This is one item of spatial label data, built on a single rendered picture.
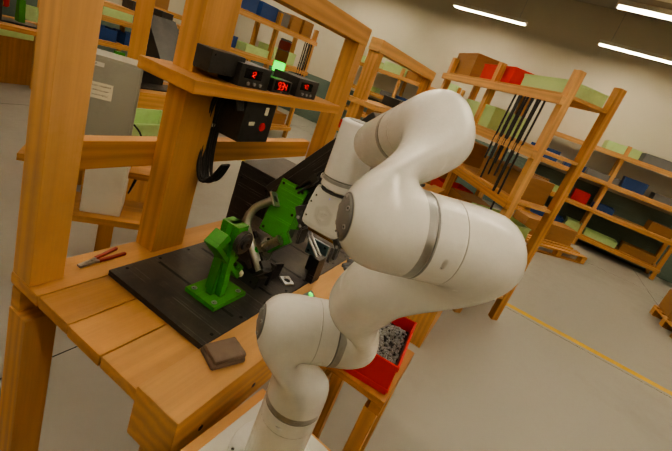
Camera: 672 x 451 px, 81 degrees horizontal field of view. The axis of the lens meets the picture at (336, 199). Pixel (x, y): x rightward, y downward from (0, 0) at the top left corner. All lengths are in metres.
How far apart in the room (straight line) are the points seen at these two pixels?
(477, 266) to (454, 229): 0.05
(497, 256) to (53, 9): 1.04
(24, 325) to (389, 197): 1.25
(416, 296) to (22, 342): 1.24
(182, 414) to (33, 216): 0.64
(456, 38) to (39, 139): 9.97
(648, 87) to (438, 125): 9.87
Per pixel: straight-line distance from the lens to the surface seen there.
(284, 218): 1.44
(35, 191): 1.26
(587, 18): 10.45
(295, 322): 0.71
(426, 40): 10.82
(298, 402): 0.82
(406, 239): 0.39
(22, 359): 1.56
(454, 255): 0.42
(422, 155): 0.43
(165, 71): 1.31
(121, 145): 1.41
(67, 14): 1.14
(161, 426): 1.09
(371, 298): 0.53
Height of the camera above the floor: 1.71
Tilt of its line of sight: 18 degrees down
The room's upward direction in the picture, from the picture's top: 20 degrees clockwise
